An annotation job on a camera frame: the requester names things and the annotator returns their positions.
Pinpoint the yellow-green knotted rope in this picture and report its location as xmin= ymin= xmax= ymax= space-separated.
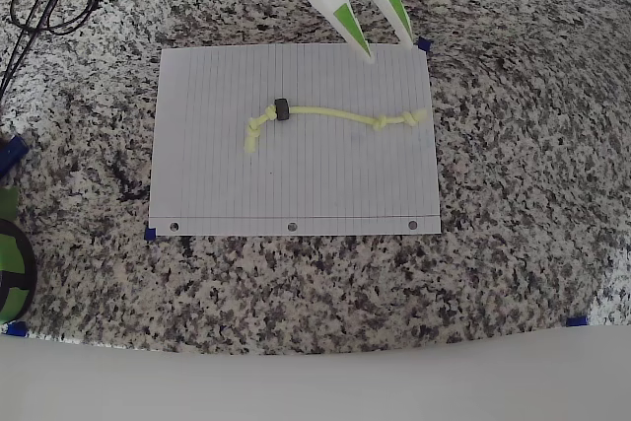
xmin=243 ymin=104 xmax=430 ymax=155

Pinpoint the lined white paper sheet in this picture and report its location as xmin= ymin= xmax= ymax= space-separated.
xmin=147 ymin=42 xmax=443 ymax=238

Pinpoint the white backdrop board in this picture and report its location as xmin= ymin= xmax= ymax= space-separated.
xmin=0 ymin=324 xmax=631 ymax=421

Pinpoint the green tape piece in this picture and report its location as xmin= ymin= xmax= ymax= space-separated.
xmin=0 ymin=186 xmax=21 ymax=220

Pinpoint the thick black cable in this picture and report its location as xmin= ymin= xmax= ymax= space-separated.
xmin=0 ymin=0 xmax=88 ymax=102

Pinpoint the black green camera mount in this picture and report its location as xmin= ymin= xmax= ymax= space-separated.
xmin=0 ymin=217 xmax=38 ymax=323

